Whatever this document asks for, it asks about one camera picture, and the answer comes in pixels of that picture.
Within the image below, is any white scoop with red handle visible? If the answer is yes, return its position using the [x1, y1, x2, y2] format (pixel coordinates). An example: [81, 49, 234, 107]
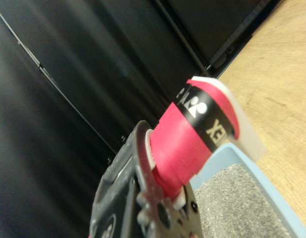
[149, 76, 266, 203]

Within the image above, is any black curtain stand foot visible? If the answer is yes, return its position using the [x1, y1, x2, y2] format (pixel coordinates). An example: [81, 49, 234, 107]
[206, 31, 254, 71]

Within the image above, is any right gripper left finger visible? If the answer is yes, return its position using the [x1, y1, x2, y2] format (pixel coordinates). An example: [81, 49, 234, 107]
[91, 131, 142, 225]

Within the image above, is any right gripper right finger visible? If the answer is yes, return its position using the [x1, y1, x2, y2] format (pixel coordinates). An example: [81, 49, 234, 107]
[134, 120, 202, 238]

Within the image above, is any blue litter tray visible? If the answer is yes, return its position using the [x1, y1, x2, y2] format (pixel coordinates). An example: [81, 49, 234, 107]
[191, 143, 306, 238]

